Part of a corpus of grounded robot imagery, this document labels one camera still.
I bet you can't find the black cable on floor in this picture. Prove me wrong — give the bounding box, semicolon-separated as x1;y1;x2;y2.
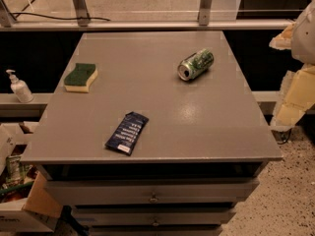
9;11;112;23

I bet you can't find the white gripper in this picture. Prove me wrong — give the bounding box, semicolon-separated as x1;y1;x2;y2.
269;0;315;132

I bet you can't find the grey drawer cabinet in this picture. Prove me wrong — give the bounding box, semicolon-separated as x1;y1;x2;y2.
23;31;282;236

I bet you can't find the green and yellow sponge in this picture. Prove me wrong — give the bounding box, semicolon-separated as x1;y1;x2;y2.
64;63;98;93

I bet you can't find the metal railing frame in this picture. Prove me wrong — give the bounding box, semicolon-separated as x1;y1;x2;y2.
0;0;315;32

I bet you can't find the white pump bottle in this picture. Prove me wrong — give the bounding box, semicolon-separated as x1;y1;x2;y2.
6;69;33;103

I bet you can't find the cardboard box with items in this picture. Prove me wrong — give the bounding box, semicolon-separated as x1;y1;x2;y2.
0;122;62;232

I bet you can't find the dark blue snack packet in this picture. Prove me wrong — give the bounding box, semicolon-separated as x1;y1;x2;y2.
105;112;149;156

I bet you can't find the green soda can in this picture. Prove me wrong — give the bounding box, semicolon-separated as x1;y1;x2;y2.
177;48;215;81

